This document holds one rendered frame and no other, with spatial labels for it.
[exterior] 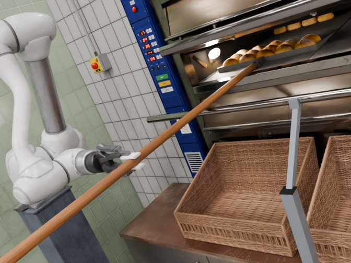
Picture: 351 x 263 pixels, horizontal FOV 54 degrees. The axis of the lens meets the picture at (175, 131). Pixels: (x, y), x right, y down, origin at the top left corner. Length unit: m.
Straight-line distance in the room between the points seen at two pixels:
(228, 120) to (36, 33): 0.99
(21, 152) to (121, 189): 1.47
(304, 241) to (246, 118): 0.76
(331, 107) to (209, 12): 0.68
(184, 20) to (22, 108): 0.87
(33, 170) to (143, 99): 1.08
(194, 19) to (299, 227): 1.05
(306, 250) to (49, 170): 0.88
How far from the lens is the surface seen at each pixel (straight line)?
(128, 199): 2.69
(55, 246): 1.78
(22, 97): 1.37
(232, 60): 1.95
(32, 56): 1.54
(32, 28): 1.51
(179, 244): 1.72
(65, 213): 0.94
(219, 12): 1.64
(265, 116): 1.71
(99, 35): 2.22
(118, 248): 2.69
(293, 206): 1.13
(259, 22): 1.42
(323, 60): 1.53
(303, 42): 1.77
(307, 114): 1.62
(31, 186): 1.22
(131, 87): 2.17
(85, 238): 1.86
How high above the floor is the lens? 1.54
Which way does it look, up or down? 17 degrees down
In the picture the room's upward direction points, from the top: 22 degrees counter-clockwise
